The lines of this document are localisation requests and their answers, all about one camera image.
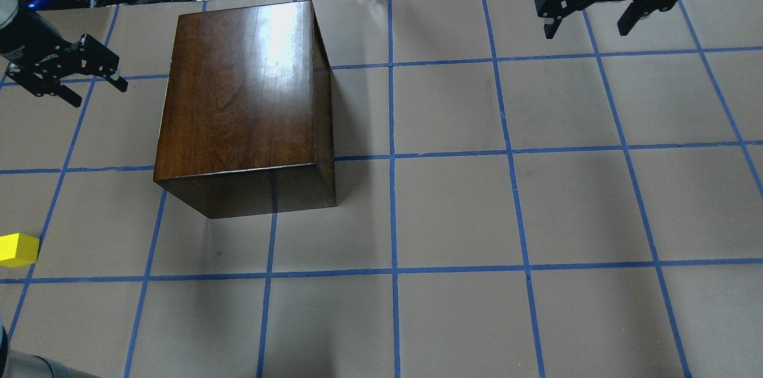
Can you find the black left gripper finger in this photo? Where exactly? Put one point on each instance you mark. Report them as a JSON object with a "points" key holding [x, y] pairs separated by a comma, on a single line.
{"points": [[65, 93], [116, 81]]}

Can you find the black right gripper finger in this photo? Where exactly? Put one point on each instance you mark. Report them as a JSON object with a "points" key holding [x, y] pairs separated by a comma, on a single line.
{"points": [[552, 22], [633, 19]]}

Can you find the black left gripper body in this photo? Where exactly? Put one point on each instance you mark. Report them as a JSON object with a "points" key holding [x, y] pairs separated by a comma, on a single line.
{"points": [[24, 38]]}

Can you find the yellow cube block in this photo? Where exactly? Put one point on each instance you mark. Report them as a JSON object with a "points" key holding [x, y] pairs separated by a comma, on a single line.
{"points": [[19, 250]]}

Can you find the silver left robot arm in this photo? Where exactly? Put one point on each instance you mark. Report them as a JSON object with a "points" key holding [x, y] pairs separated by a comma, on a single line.
{"points": [[23, 27]]}

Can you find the dark wooden drawer cabinet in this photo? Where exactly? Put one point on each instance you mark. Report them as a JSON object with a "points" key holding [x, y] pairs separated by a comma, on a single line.
{"points": [[247, 125]]}

